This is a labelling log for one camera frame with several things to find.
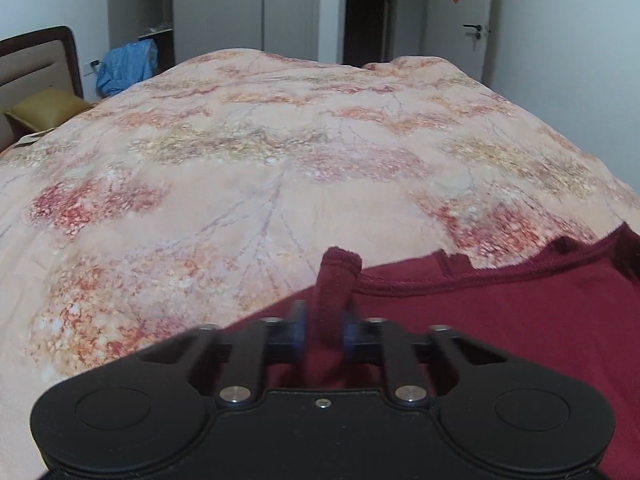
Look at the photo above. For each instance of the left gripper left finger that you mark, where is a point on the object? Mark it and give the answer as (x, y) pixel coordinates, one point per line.
(140, 412)

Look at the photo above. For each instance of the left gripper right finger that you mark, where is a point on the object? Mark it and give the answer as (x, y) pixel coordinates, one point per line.
(501, 412)

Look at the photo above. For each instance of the dark red shirt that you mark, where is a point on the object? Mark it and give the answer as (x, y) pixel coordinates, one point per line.
(573, 307)

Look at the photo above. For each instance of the blue clothes pile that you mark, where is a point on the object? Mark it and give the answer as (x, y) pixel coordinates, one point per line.
(125, 66)

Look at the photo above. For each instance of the white bedroom door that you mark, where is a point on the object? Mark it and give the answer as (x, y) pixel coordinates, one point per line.
(444, 34)

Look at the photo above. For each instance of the floral pink bed quilt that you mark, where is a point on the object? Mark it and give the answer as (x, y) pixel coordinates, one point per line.
(204, 194)

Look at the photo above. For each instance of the olive yellow pillow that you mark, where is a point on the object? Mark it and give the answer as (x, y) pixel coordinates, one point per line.
(47, 109)

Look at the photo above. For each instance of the brown beige headboard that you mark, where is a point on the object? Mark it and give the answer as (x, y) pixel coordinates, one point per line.
(31, 62)

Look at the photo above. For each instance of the grey wardrobe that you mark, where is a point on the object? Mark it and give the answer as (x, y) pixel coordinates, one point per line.
(181, 29)

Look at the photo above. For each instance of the black door handle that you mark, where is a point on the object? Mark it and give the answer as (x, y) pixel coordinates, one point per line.
(478, 33)

